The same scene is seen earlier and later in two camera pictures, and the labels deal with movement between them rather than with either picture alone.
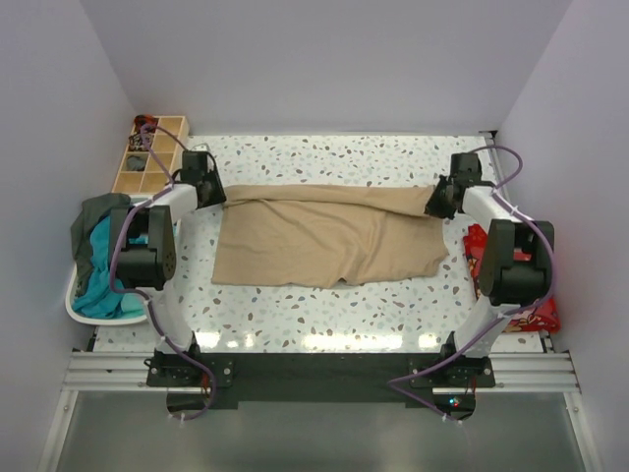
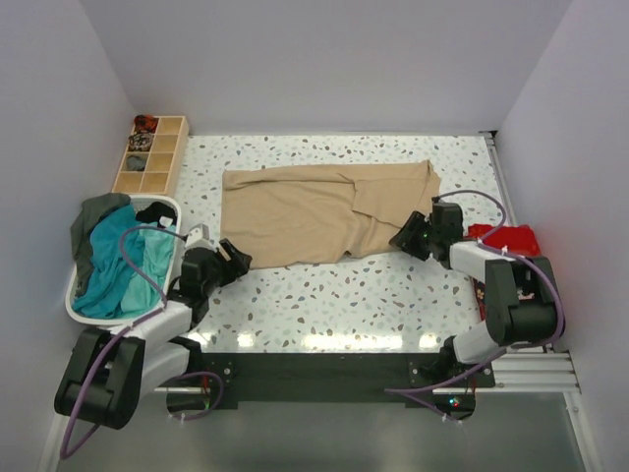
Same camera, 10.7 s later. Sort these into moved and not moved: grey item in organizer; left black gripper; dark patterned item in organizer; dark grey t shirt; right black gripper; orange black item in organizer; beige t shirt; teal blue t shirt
Moved: right black gripper; left black gripper; beige t shirt
Not moved: dark patterned item in organizer; grey item in organizer; dark grey t shirt; teal blue t shirt; orange black item in organizer
